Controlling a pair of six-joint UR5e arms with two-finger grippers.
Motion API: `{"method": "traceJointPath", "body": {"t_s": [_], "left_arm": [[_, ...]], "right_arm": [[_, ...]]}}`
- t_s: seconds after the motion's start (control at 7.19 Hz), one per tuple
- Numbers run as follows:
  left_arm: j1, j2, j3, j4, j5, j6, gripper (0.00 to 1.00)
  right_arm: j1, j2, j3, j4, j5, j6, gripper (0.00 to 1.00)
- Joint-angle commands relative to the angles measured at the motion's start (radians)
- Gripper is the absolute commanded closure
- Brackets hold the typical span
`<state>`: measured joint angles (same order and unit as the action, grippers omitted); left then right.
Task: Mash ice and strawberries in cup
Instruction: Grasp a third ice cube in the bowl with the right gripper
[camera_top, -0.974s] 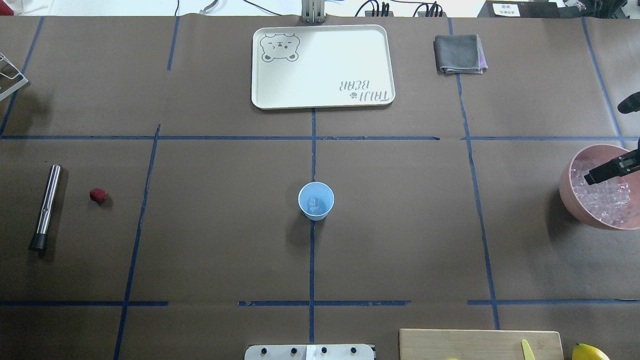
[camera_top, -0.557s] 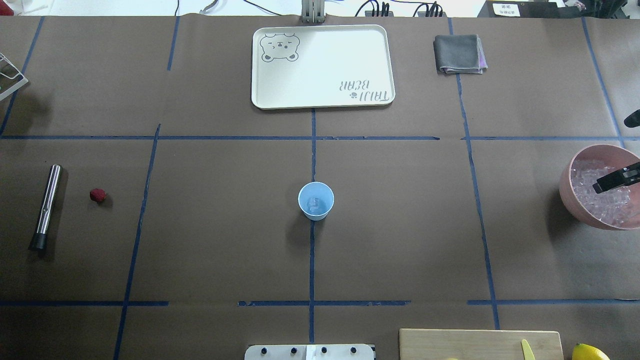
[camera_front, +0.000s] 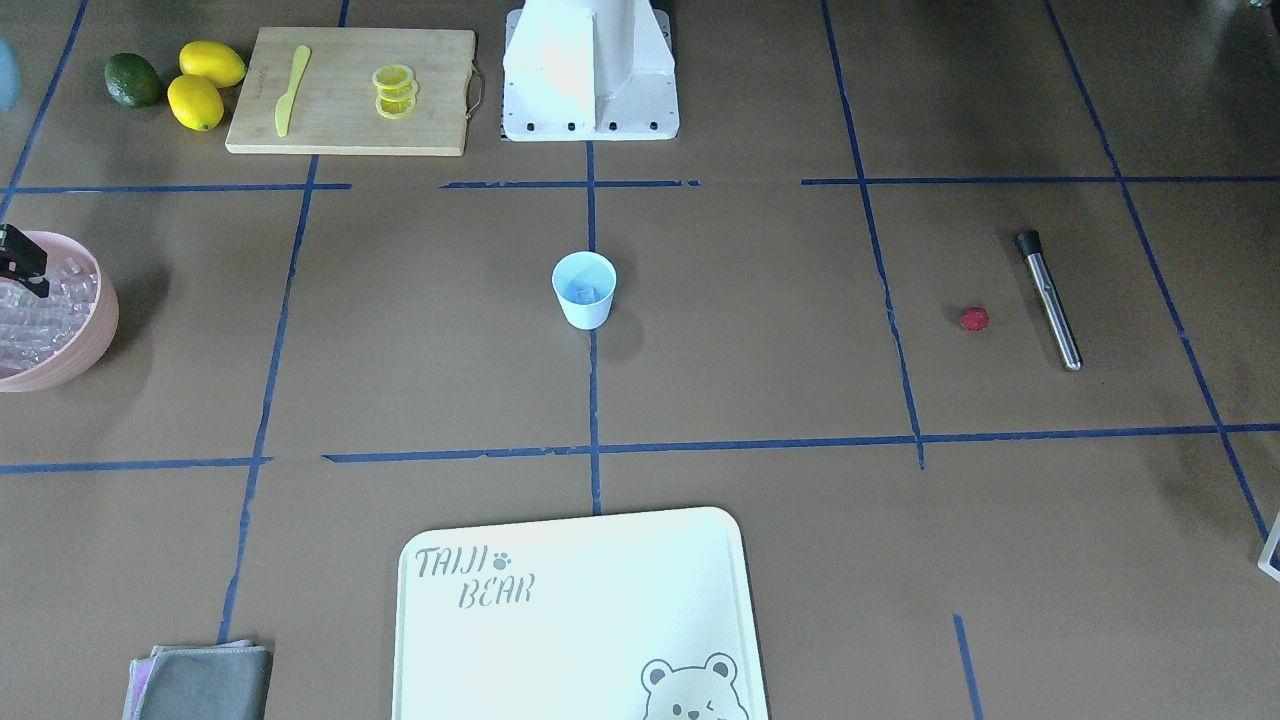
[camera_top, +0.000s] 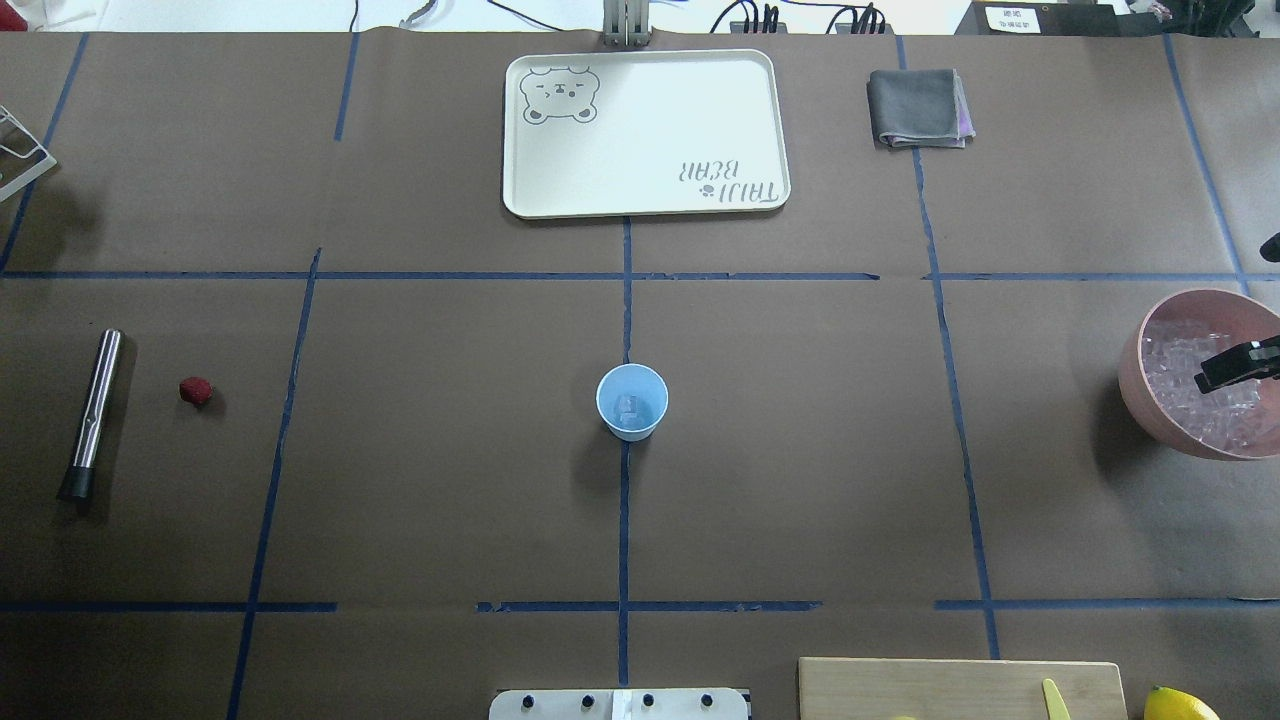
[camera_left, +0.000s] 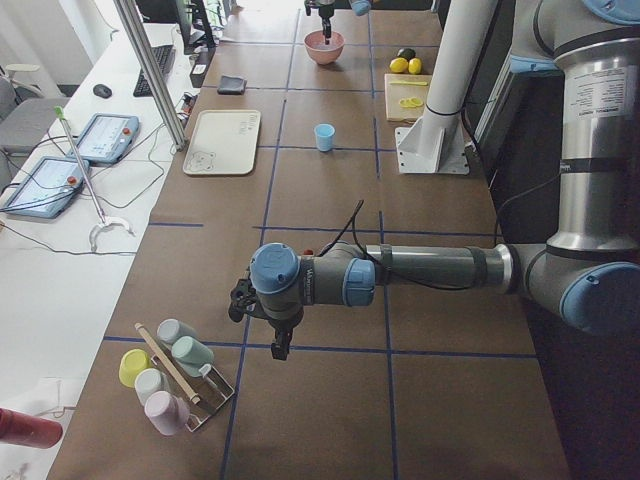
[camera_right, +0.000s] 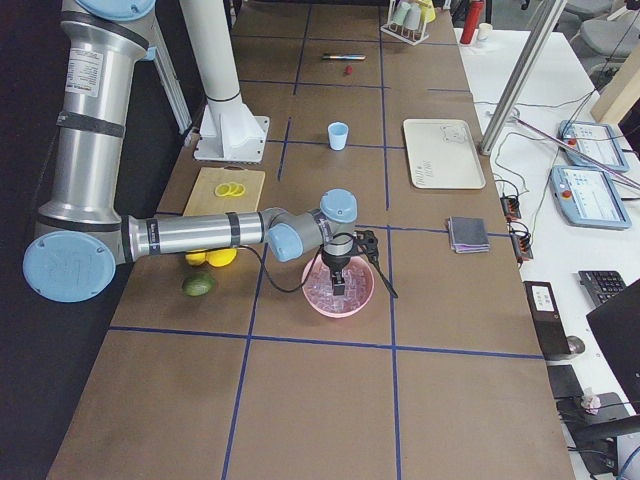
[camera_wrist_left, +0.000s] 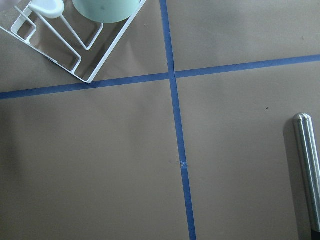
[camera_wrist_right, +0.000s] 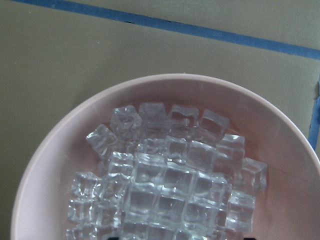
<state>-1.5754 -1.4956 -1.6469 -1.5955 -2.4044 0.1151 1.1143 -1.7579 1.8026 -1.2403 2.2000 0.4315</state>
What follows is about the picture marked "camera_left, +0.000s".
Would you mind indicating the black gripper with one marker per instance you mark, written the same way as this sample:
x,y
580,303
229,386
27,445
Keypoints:
x,y
327,11
283,328

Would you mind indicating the light blue cup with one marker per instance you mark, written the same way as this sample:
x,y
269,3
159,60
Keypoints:
x,y
324,137

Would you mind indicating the white cup rack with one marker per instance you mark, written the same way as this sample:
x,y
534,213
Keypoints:
x,y
214,390

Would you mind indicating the mint green cup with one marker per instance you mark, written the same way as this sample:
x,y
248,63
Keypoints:
x,y
191,355

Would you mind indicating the grey cup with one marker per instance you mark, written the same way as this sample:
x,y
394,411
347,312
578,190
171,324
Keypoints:
x,y
170,330

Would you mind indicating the pink cup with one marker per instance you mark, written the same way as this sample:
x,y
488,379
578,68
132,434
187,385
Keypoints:
x,y
168,413

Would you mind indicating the white cup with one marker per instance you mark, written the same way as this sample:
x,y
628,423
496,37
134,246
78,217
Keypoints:
x,y
150,381

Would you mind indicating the yellow cup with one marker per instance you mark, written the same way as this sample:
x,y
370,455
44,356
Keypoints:
x,y
132,363

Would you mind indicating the pink bowl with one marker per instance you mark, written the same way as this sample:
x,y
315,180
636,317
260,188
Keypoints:
x,y
322,50

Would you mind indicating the green avocado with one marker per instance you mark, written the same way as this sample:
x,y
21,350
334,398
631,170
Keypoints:
x,y
406,53

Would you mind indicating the yellow plastic knife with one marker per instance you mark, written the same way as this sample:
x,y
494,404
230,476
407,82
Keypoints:
x,y
409,83

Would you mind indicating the wooden cutting board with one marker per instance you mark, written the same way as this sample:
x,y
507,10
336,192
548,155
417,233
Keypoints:
x,y
405,96

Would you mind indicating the grey folded cloth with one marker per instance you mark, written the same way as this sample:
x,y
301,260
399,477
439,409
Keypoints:
x,y
231,85

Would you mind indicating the black device box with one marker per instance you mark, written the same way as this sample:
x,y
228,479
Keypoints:
x,y
201,63

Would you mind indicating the cream bear tray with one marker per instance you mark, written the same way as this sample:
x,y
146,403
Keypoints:
x,y
223,143

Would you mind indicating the reacher grabber stick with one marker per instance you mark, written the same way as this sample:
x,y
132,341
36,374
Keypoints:
x,y
105,222

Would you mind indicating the black computer mouse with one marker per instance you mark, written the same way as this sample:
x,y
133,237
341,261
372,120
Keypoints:
x,y
102,91

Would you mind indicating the far teach pendant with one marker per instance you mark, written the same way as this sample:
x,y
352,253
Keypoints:
x,y
106,138

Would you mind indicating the teach pendant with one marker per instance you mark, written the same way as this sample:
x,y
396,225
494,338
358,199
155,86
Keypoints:
x,y
48,189
106,138

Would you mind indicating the red bottle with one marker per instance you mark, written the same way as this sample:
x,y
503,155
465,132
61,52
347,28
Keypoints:
x,y
26,430

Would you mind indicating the near teach pendant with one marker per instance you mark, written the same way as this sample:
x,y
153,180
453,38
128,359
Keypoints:
x,y
48,189

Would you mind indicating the wooden rack handle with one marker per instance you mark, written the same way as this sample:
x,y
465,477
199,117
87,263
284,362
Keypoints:
x,y
164,359

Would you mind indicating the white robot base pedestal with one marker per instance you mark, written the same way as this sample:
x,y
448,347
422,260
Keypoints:
x,y
435,144

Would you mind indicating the aluminium frame post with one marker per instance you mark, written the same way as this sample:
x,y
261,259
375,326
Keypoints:
x,y
136,33

